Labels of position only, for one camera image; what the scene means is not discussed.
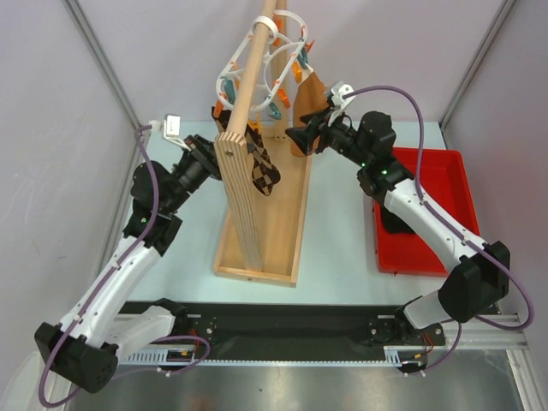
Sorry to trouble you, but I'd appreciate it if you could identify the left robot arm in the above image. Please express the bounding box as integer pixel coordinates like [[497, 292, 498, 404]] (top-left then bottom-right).
[[34, 134, 221, 408]]

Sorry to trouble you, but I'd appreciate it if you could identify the brown argyle sock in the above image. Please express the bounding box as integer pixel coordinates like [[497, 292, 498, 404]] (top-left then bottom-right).
[[211, 106, 232, 133]]

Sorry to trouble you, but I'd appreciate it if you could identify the white round clip hanger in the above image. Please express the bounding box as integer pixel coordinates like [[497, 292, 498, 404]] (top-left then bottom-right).
[[214, 9, 313, 115]]

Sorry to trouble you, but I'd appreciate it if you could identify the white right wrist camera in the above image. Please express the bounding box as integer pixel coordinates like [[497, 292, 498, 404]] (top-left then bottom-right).
[[327, 80, 354, 122]]

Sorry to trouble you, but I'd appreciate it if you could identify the wooden rack stand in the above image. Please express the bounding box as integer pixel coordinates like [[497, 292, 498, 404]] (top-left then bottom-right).
[[213, 1, 312, 287]]

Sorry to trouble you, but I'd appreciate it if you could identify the teal clothes peg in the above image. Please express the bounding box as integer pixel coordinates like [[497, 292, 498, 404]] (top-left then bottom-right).
[[268, 101, 283, 121]]

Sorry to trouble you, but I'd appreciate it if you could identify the aluminium frame rail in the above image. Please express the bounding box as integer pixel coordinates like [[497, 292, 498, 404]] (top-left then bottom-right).
[[119, 320, 527, 373]]

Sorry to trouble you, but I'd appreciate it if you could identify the red plastic bin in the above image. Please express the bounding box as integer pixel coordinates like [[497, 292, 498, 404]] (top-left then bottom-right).
[[370, 146, 483, 278]]

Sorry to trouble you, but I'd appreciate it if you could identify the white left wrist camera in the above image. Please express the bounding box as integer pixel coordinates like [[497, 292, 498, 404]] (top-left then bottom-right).
[[148, 114, 190, 151]]

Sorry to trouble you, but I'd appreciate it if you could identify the black striped sock in bin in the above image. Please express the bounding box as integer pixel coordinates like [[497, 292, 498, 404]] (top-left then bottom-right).
[[381, 209, 414, 235]]

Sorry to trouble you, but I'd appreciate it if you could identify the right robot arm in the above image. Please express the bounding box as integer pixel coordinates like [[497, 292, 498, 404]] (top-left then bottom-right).
[[285, 109, 509, 343]]

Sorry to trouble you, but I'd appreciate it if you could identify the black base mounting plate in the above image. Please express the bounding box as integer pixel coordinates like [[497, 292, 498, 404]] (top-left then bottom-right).
[[119, 301, 446, 363]]

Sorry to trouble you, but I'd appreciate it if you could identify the brown orange sock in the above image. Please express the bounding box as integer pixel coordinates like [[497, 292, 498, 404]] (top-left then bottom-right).
[[289, 68, 339, 158]]

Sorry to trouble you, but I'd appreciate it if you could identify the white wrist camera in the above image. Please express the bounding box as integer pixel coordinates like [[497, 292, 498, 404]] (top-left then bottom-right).
[[327, 80, 354, 122], [148, 114, 190, 151]]

